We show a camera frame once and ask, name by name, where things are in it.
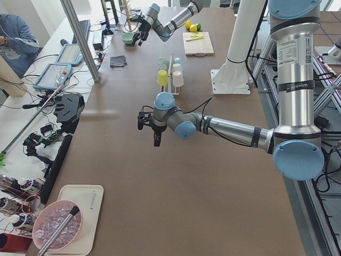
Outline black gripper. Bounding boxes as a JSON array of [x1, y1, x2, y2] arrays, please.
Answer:
[[132, 19, 152, 46], [137, 111, 167, 147]]

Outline green cup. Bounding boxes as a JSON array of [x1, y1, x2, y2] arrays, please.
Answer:
[[157, 57, 169, 70]]

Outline pink cup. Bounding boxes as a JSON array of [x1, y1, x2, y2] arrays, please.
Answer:
[[173, 70, 184, 87]]

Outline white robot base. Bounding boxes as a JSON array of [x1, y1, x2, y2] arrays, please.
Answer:
[[211, 0, 267, 94]]

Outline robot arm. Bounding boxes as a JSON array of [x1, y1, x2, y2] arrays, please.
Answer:
[[137, 1, 324, 180], [132, 1, 204, 46]]

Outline light blue cup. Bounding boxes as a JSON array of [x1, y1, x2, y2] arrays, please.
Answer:
[[173, 57, 183, 65]]

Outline yellow cup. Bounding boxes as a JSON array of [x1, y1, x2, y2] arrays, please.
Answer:
[[157, 69, 168, 86]]

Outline white cup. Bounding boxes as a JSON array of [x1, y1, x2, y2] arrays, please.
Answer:
[[172, 63, 182, 72]]

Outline green bowl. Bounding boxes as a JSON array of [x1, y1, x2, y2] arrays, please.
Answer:
[[121, 32, 135, 45]]

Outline wooden mug tree stand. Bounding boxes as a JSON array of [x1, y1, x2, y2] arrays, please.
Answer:
[[119, 0, 138, 33]]

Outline grey folded cloth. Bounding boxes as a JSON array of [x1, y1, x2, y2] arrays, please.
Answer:
[[110, 55, 127, 68]]

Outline yellow lemon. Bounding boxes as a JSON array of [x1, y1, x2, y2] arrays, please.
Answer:
[[189, 24, 198, 33], [184, 20, 192, 29]]

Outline yellow plastic knife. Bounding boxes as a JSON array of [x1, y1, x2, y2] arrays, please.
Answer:
[[185, 37, 204, 42]]

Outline black keyboard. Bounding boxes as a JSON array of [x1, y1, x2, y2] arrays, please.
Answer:
[[78, 20, 91, 42]]

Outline wooden cutting board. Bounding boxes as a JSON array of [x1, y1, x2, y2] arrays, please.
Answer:
[[182, 32, 214, 56]]

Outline blue teach pendant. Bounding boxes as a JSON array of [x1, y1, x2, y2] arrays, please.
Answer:
[[33, 63, 72, 90], [55, 44, 83, 66]]

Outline metal reacher grabber pole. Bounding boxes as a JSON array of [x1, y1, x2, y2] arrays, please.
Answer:
[[1, 78, 63, 166]]

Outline beige tray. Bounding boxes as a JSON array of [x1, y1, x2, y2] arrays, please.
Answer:
[[39, 184, 104, 255]]

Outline person in blue hoodie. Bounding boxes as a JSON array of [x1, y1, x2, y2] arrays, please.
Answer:
[[1, 13, 39, 78]]

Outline pink bowl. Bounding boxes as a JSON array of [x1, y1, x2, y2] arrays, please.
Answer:
[[33, 200, 83, 251]]

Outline metal tongs in bowl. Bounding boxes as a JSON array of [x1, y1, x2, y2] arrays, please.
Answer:
[[37, 206, 79, 256]]

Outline red can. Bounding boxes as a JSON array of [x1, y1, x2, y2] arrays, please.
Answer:
[[1, 233, 32, 254]]

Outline white wire cup holder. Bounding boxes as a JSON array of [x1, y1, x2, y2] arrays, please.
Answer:
[[160, 53, 180, 95]]

